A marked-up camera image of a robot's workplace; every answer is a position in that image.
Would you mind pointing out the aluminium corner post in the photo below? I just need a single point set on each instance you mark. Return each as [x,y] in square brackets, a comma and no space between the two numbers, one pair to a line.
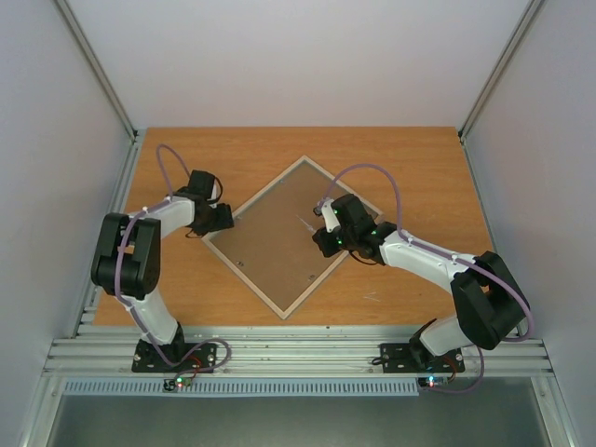
[521,29]
[76,30]

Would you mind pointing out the left circuit board with LEDs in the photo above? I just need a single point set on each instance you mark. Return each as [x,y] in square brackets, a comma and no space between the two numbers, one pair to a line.
[176,384]

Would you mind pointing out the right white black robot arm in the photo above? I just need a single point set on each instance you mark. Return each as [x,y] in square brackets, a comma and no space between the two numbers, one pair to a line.
[488,303]

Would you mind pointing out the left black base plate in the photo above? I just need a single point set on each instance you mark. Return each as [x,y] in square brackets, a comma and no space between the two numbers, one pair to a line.
[205,356]

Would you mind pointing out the circuit board with leds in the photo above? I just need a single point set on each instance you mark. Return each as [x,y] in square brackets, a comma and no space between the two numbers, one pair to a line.
[434,382]
[176,384]

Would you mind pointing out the right aluminium corner post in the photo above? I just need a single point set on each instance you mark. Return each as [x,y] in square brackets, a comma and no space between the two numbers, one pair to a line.
[521,29]

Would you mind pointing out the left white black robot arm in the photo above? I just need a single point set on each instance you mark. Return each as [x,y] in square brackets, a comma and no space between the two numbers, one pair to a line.
[127,264]

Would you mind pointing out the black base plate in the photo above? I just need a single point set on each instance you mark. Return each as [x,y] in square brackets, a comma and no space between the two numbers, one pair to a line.
[397,358]
[205,356]

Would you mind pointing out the grey slotted cable duct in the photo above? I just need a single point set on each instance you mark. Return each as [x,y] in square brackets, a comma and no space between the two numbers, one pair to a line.
[219,388]

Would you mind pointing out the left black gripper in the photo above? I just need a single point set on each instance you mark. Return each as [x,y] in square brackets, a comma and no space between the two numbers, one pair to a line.
[226,222]

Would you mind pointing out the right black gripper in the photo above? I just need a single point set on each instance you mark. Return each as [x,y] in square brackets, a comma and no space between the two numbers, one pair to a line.
[323,240]

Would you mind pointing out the right circuit board with LEDs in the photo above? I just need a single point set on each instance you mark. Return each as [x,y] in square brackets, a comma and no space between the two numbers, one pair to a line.
[434,382]

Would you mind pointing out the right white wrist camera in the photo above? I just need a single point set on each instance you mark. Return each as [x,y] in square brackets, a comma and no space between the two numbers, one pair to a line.
[324,209]

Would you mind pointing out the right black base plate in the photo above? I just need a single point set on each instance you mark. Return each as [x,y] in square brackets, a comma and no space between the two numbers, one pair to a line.
[397,358]

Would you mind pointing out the left aluminium corner post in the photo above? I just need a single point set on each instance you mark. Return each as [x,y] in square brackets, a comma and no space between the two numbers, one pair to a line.
[76,30]

